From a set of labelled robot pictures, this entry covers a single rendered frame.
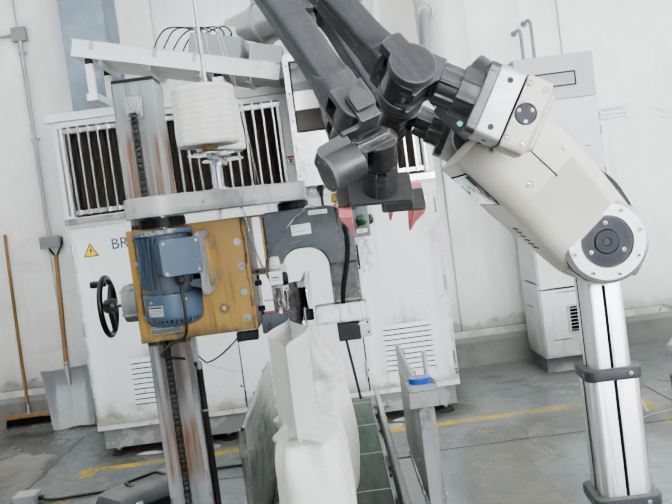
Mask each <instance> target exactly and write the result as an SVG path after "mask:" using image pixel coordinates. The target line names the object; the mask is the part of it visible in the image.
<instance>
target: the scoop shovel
mask: <svg viewBox="0 0 672 504"><path fill-rule="evenodd" d="M59 239H60V241H61V244H60V247H59V249H58V252H57V254H56V255H55V254H54V252H53V251H52V250H51V248H48V249H49V251H50V252H51V254H52V255H53V256H54V267H55V277H56V288H57V298H58V308H59V319H60V329H61V340H62V350H63V361H64V362H63V364H64V369H59V370H53V371H42V372H40V374H41V376H42V379H43V382H44V386H45V392H46V398H47V402H48V407H49V412H50V416H51V421H52V426H53V430H63V429H67V428H70V427H73V426H77V425H92V424H96V422H95V414H94V407H93V399H92V392H91V382H90V374H89V370H88V366H87V364H84V365H82V366H77V367H71V368H70V365H69V359H68V349H67V339H66V329H65V319H64V308H63V298H62V288H61V278H60V268H59V258H58V255H59V253H60V250H61V248H62V245H63V237H62V236H60V237H59Z"/></svg>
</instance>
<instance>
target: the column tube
mask: <svg viewBox="0 0 672 504"><path fill-rule="evenodd" d="M111 92H112V99H113V106H114V113H115V120H116V127H117V133H118V140H119V147H120V154H121V161H122V168H123V175H124V182H125V189H126V196H127V200H130V199H135V198H142V196H141V187H140V182H139V175H138V168H137V166H138V165H137V161H136V153H135V148H134V143H135V142H134V140H133V133H132V132H133V131H132V127H131V120H126V116H125V110H124V103H123V98H125V97H133V96H141V99H142V106H143V113H144V118H142V119H138V123H139V131H140V137H141V144H142V151H143V152H142V154H143V158H144V166H145V172H146V179H147V188H148V193H149V196H156V195H165V194H174V193H176V190H175V183H174V175H173V168H172V161H171V154H170V147H169V140H168V133H167V126H166V119H165V112H164V105H163V98H162V90H161V86H160V85H159V84H158V83H157V82H155V81H154V80H153V79H149V80H141V81H133V82H126V83H118V84H112V85H111ZM148 348H149V355H150V362H151V369H152V376H153V383H154V390H155V397H156V404H157V411H158V418H159V424H160V431H161V438H162V445H163V452H164V459H165V466H166V473H167V480H168V487H169V494H170V501H171V504H186V503H185V500H186V499H185V496H184V488H183V482H182V478H183V477H182V475H181V466H180V461H179V454H178V447H177V446H178V444H177V440H176V433H175V427H174V423H175V422H174V420H173V411H172V406H171V399H170V389H169V385H168V377H167V371H166V368H167V367H166V364H165V358H162V357H160V356H159V354H160V353H161V352H162V351H163V343H162V341H161V342H153V343H148ZM171 356H177V357H184V358H186V360H179V359H172V361H173V368H174V375H175V377H174V378H175V382H176V390H177V396H178V399H177V400H178V403H179V411H180V417H181V424H182V433H183V438H184V445H185V452H186V454H185V455H186V459H187V467H188V473H189V476H188V477H189V480H190V488H191V494H192V498H191V499H192V501H193V504H216V503H215V496H214V489H213V482H212V475H211V474H212V473H211V468H210V467H211V466H210V459H209V452H208V446H207V439H206V432H205V425H204V418H203V412H201V410H202V405H201V403H202V402H201V398H200V397H201V396H200V389H199V382H198V376H197V369H196V366H195V365H194V361H195V362H197V361H200V360H199V357H198V356H199V353H198V345H197V338H196V337H191V338H185V339H184V340H182V341H179V342H177V343H175V344H173V345H172V346H171Z"/></svg>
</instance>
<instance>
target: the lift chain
mask: <svg viewBox="0 0 672 504"><path fill-rule="evenodd" d="M130 118H131V127H132V131H133V132H132V133H133V140H134V142H135V143H134V148H135V153H136V161H137V165H138V166H137V168H138V175H139V182H140V187H141V196H142V197H149V193H148V188H147V179H146V172H145V166H144V158H143V154H142V152H143V151H142V144H141V137H140V131H139V123H138V119H137V115H136V114H134V115H132V114H131V116H130ZM133 118H135V120H133ZM134 124H137V126H133V125H134ZM135 130H137V132H135ZM137 135H138V137H136V138H135V136H137ZM136 141H139V143H136ZM137 147H140V149H137ZM138 153H140V154H139V155H138ZM138 158H141V159H142V160H138ZM139 164H142V166H140V165H139ZM140 170H143V171H142V172H140ZM141 175H143V176H144V177H141ZM142 181H145V183H141V182H142ZM143 187H145V189H143ZM144 192H146V194H143V193H144ZM162 343H163V350H164V349H165V348H166V347H167V346H165V344H168V345H169V344H170V340H168V341H162ZM169 360H170V361H171V362H167V361H169ZM165 364H166V367H167V368H166V371H167V377H168V385H169V389H170V399H171V406H172V411H173V420H174V422H175V423H174V427H175V433H176V440H177V444H178V446H177V447H178V454H179V461H180V466H181V475H182V477H183V478H182V482H183V488H184V496H185V499H186V500H185V503H186V504H190V503H191V504H193V501H192V499H191V498H192V494H191V488H190V480H189V477H188V476H189V473H188V467H187V459H186V455H185V454H186V452H185V445H184V438H183V433H182V424H181V417H180V411H179V403H178V400H177V399H178V396H177V390H176V382H175V378H174V377H175V375H174V368H173V361H172V359H171V358H170V359H168V358H165ZM168 366H171V368H169V367H168ZM171 371H172V373H170V374H169V372H171ZM170 377H172V378H173V379H170ZM170 383H174V384H173V385H171V384H170ZM172 388H174V390H172ZM172 394H176V395H175V396H172ZM173 399H176V401H173ZM174 405H177V406H176V407H174ZM175 410H177V412H175ZM175 416H179V417H178V418H176V417H175ZM176 421H179V423H176ZM177 427H180V429H177ZM178 432H180V434H178ZM178 438H182V439H181V440H179V439H178ZM179 443H182V445H180V444H179ZM180 449H183V450H182V451H180ZM181 454H183V455H184V456H181ZM181 460H185V461H184V462H182V461H181ZM183 465H185V467H183ZM183 471H187V472H185V473H183ZM184 476H187V478H184ZM184 482H188V483H186V484H185V483H184ZM186 487H188V489H186ZM186 493H190V494H186ZM187 498H190V500H187Z"/></svg>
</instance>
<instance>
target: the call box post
mask: <svg viewBox="0 0 672 504"><path fill-rule="evenodd" d="M418 416H419V424H420V432H421V439H422V447H423V455H424V463H425V471H426V479H427V486H428V494H429V502H430V504H442V503H441V495H440V487H439V479H438V471H437V463H436V455H435V447H434V440H433V432H432V424H431V416H430V408H429V407H425V408H418Z"/></svg>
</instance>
